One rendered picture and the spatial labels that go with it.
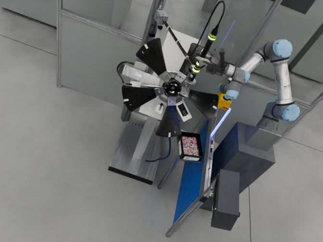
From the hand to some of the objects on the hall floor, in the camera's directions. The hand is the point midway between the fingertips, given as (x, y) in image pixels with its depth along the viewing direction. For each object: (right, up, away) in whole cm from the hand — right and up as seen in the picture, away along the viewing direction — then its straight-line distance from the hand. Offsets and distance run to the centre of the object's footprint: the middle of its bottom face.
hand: (198, 54), depth 168 cm
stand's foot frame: (-48, -76, +122) cm, 152 cm away
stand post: (-50, -83, +116) cm, 151 cm away
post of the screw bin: (-26, -109, +103) cm, 152 cm away
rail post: (-17, -144, +75) cm, 164 cm away
